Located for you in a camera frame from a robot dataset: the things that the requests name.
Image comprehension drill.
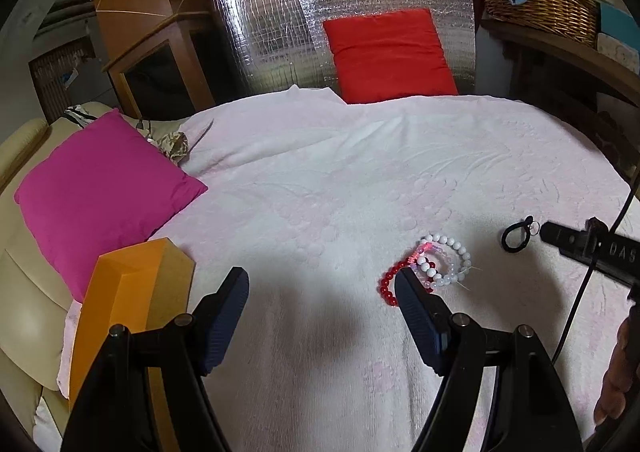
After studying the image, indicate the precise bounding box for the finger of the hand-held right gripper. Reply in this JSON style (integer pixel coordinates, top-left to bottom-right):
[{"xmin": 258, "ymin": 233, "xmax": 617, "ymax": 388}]
[{"xmin": 542, "ymin": 216, "xmax": 613, "ymax": 260}]

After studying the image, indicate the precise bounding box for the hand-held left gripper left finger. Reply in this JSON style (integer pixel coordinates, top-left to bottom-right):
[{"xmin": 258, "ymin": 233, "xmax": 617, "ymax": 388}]
[{"xmin": 60, "ymin": 266, "xmax": 250, "ymax": 452}]

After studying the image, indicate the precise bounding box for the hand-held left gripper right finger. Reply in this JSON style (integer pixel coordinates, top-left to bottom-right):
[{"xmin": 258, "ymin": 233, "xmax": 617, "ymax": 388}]
[{"xmin": 394, "ymin": 266, "xmax": 586, "ymax": 452}]

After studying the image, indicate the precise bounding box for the red bead bracelet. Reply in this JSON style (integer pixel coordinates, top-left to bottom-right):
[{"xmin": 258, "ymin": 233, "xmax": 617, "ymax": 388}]
[{"xmin": 378, "ymin": 259, "xmax": 416, "ymax": 308}]

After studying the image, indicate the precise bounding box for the black hair tie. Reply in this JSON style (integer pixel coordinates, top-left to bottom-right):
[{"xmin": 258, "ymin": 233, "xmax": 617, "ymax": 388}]
[{"xmin": 501, "ymin": 215, "xmax": 541, "ymax": 253}]

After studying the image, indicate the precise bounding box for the pink translucent bead bracelet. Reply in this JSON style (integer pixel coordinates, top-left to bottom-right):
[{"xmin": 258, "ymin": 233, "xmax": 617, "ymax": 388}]
[{"xmin": 410, "ymin": 241, "xmax": 451, "ymax": 294}]

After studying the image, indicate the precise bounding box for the white bead bracelet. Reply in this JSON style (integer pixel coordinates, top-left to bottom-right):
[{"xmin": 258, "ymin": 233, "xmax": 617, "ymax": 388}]
[{"xmin": 420, "ymin": 232, "xmax": 473, "ymax": 292}]

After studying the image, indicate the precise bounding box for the orange box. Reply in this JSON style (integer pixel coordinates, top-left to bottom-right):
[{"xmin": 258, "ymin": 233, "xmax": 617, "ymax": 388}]
[{"xmin": 67, "ymin": 238, "xmax": 196, "ymax": 452}]

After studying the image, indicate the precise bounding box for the person's right hand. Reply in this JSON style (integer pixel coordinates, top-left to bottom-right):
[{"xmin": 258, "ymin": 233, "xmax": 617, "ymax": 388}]
[{"xmin": 594, "ymin": 305, "xmax": 640, "ymax": 428}]

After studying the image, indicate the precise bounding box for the white blanket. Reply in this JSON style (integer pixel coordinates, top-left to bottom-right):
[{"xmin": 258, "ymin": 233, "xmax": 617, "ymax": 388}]
[{"xmin": 57, "ymin": 85, "xmax": 633, "ymax": 452}]

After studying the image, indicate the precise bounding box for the pink pillow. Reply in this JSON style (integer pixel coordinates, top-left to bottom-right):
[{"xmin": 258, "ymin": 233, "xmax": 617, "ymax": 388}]
[{"xmin": 14, "ymin": 110, "xmax": 208, "ymax": 303}]

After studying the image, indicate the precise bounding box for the patterned cloth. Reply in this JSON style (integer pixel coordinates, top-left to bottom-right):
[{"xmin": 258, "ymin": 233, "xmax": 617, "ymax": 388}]
[{"xmin": 122, "ymin": 115, "xmax": 216, "ymax": 165}]

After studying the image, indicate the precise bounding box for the wooden shelf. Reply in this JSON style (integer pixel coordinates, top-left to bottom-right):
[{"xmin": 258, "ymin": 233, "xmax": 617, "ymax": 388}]
[{"xmin": 480, "ymin": 17, "xmax": 640, "ymax": 133}]

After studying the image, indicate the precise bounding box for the beige leather sofa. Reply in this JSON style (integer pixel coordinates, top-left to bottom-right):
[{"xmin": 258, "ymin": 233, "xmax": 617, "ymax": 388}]
[{"xmin": 0, "ymin": 101, "xmax": 196, "ymax": 440}]

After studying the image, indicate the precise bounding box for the teal box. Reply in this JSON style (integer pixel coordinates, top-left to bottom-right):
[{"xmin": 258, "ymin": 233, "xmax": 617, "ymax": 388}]
[{"xmin": 597, "ymin": 2, "xmax": 640, "ymax": 40}]

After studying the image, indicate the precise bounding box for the wicker basket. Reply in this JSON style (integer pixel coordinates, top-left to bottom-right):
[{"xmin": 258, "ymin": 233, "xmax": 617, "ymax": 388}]
[{"xmin": 472, "ymin": 0, "xmax": 601, "ymax": 46}]

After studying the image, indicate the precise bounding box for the striped cloth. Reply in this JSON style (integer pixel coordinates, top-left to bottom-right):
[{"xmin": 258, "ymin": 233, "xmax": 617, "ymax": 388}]
[{"xmin": 65, "ymin": 105, "xmax": 99, "ymax": 125}]

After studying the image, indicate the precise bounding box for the red cushion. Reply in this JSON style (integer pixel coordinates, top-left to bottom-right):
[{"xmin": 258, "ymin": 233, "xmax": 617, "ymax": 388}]
[{"xmin": 322, "ymin": 7, "xmax": 459, "ymax": 104}]

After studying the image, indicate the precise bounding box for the silver insulation mat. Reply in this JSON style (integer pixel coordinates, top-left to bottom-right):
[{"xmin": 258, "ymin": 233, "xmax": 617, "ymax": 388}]
[{"xmin": 209, "ymin": 0, "xmax": 476, "ymax": 106}]

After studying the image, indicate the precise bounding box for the brown wicker panel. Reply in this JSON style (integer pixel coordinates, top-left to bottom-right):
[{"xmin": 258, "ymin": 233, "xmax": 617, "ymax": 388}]
[{"xmin": 29, "ymin": 40, "xmax": 101, "ymax": 123}]

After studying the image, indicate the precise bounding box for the black cable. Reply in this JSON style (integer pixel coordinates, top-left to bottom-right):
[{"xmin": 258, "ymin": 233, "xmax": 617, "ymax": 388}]
[{"xmin": 550, "ymin": 185, "xmax": 636, "ymax": 368}]

